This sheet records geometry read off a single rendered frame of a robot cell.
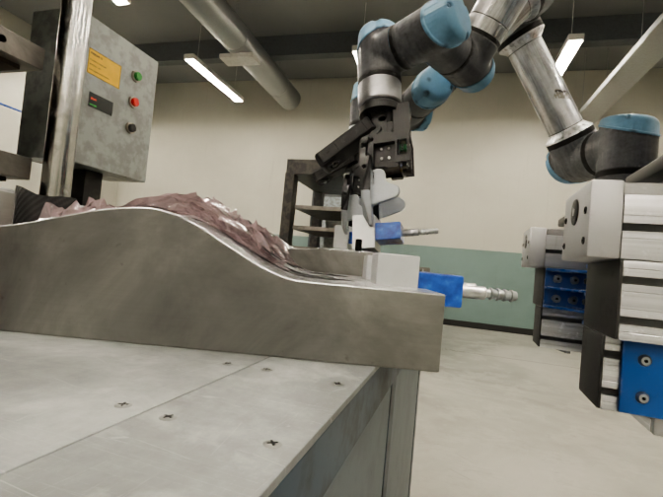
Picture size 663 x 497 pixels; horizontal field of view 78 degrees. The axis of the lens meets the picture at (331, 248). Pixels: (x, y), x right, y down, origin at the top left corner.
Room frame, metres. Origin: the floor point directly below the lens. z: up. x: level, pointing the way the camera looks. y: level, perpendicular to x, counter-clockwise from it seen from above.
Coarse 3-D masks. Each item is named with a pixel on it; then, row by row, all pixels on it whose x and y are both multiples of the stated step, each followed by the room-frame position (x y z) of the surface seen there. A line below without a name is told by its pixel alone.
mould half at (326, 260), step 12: (300, 252) 0.62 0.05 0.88; (312, 252) 0.62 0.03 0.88; (324, 252) 0.61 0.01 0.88; (336, 252) 0.61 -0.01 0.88; (348, 252) 0.60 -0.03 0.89; (360, 252) 0.59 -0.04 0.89; (372, 252) 0.59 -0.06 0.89; (300, 264) 0.62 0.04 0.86; (312, 264) 0.62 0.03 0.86; (324, 264) 0.61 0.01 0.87; (336, 264) 0.60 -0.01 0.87; (348, 264) 0.60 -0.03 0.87; (360, 264) 0.59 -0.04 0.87
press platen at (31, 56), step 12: (0, 36) 0.84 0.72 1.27; (12, 36) 0.85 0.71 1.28; (0, 48) 0.83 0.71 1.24; (12, 48) 0.85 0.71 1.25; (24, 48) 0.87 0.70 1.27; (36, 48) 0.89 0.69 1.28; (12, 60) 0.87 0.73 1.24; (24, 60) 0.87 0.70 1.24; (36, 60) 0.90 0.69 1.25; (0, 72) 0.95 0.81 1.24; (12, 72) 0.94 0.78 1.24
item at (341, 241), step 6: (336, 228) 0.96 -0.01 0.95; (348, 228) 0.95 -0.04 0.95; (336, 234) 0.96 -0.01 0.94; (342, 234) 0.95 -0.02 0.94; (348, 234) 0.95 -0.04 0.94; (336, 240) 0.96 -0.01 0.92; (342, 240) 0.95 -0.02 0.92; (348, 240) 0.95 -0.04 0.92; (336, 246) 0.96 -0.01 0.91; (342, 246) 0.95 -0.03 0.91; (348, 246) 0.96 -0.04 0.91
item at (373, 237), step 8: (352, 216) 0.65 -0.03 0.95; (360, 216) 0.65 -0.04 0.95; (352, 224) 0.65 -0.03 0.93; (360, 224) 0.64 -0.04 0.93; (376, 224) 0.64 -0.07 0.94; (384, 224) 0.64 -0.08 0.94; (392, 224) 0.63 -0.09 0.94; (400, 224) 0.63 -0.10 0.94; (352, 232) 0.65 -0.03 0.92; (360, 232) 0.64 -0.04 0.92; (368, 232) 0.64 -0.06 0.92; (376, 232) 0.64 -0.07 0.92; (384, 232) 0.63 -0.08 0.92; (392, 232) 0.63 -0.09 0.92; (400, 232) 0.63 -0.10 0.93; (408, 232) 0.64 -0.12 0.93; (416, 232) 0.64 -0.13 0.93; (424, 232) 0.63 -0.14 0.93; (432, 232) 0.63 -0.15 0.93; (352, 240) 0.64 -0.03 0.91; (368, 240) 0.64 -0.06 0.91; (376, 240) 0.64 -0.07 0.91; (384, 240) 0.64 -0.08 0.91; (392, 240) 0.64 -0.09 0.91; (400, 240) 0.63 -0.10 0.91; (368, 248) 0.64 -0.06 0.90; (376, 248) 0.64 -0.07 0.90
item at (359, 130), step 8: (360, 120) 0.68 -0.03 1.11; (368, 120) 0.68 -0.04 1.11; (352, 128) 0.68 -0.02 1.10; (360, 128) 0.68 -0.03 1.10; (368, 128) 0.67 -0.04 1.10; (344, 136) 0.68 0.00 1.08; (352, 136) 0.68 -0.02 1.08; (360, 136) 0.68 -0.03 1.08; (336, 144) 0.68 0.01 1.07; (344, 144) 0.68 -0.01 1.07; (352, 144) 0.68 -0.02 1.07; (320, 152) 0.69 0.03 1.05; (328, 152) 0.69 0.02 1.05; (336, 152) 0.68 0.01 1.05; (344, 152) 0.69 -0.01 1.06; (352, 152) 0.71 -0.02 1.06; (320, 160) 0.69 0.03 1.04; (328, 160) 0.69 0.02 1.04; (336, 160) 0.69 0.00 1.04; (344, 160) 0.72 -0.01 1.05; (328, 168) 0.70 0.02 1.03
